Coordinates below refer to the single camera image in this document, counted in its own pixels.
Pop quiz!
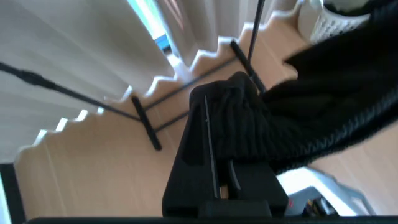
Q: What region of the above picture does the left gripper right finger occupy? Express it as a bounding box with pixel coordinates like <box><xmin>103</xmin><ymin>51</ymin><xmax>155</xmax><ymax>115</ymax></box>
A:
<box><xmin>228</xmin><ymin>160</ymin><xmax>289</xmax><ymax>218</ymax></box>

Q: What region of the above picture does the black clothes rack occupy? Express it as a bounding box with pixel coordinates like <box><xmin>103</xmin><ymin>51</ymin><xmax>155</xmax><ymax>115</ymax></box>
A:
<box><xmin>0</xmin><ymin>0</ymin><xmax>268</xmax><ymax>152</ymax></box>

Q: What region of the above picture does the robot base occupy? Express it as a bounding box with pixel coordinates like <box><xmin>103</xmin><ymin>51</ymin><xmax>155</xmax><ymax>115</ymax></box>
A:
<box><xmin>276</xmin><ymin>166</ymin><xmax>377</xmax><ymax>218</ymax></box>

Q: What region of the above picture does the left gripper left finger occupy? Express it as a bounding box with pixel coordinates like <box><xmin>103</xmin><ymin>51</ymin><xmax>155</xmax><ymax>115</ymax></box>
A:
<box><xmin>162</xmin><ymin>93</ymin><xmax>219</xmax><ymax>218</ymax></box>

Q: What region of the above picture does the white laundry basket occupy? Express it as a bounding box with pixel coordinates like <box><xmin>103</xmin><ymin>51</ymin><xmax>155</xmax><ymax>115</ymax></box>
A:
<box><xmin>297</xmin><ymin>0</ymin><xmax>373</xmax><ymax>46</ymax></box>

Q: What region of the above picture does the window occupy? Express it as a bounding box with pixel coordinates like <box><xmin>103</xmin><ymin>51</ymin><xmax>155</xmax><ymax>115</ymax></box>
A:
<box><xmin>126</xmin><ymin>0</ymin><xmax>172</xmax><ymax>52</ymax></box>

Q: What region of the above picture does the black garment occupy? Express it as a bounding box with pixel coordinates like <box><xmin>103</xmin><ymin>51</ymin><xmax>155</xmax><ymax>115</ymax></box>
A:
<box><xmin>188</xmin><ymin>0</ymin><xmax>398</xmax><ymax>175</ymax></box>

